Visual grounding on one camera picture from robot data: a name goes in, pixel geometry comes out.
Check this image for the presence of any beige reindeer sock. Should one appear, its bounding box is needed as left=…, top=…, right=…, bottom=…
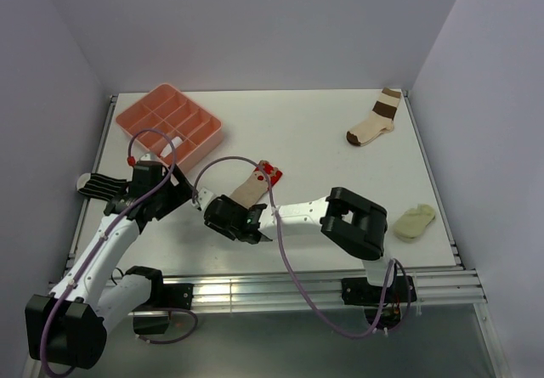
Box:
left=229, top=161, right=283, bottom=208

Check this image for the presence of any white sock with black stripes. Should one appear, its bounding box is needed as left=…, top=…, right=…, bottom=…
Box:
left=159, top=137, right=183, bottom=158

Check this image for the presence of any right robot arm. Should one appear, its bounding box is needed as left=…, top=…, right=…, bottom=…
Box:
left=196, top=187, right=398, bottom=302

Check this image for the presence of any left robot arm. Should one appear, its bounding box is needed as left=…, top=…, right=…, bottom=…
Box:
left=25, top=161, right=193, bottom=370

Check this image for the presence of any black white striped ankle sock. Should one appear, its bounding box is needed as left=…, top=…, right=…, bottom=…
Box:
left=76, top=172, right=128, bottom=201

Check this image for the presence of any pink compartment organizer tray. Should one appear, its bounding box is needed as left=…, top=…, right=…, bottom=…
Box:
left=116, top=83, right=224, bottom=174

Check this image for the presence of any cream brown striped sock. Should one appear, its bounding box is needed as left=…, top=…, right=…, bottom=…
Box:
left=346, top=87, right=402, bottom=147

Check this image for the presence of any pale green ankle sock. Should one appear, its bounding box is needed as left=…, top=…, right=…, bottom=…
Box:
left=393, top=204, right=436, bottom=242

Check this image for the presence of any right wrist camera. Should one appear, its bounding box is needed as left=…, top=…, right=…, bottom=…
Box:
left=191, top=187, right=217, bottom=212

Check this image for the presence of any aluminium table front rail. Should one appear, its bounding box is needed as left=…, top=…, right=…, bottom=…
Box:
left=164, top=268, right=487, bottom=314

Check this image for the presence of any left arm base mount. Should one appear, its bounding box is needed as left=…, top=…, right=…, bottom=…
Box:
left=132, top=283, right=198, bottom=343

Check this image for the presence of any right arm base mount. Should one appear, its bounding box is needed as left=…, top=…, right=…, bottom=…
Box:
left=341, top=276, right=417, bottom=332

